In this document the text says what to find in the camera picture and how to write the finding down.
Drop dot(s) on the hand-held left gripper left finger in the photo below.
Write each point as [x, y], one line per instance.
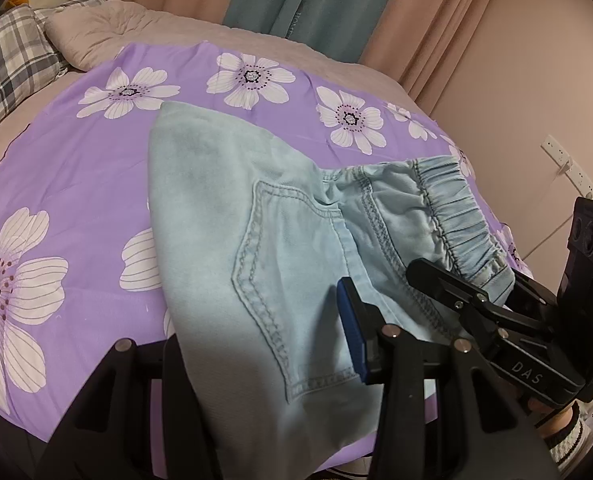
[176, 385]

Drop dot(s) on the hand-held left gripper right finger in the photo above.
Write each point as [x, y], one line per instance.
[351, 330]

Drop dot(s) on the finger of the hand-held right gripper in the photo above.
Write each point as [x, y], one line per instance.
[531, 297]
[441, 285]

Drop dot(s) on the light blue pants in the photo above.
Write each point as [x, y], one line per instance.
[226, 260]

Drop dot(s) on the person's right forearm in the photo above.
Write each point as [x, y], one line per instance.
[569, 440]

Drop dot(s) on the purple floral blanket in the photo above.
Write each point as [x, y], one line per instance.
[76, 160]

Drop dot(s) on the teal curtain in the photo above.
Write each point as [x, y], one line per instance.
[316, 0]

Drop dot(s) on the beige quilted pillow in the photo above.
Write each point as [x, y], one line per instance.
[91, 35]

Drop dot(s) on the large plaid pillow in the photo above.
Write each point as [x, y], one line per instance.
[11, 60]

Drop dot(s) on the white wall power strip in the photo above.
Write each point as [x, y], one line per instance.
[559, 152]

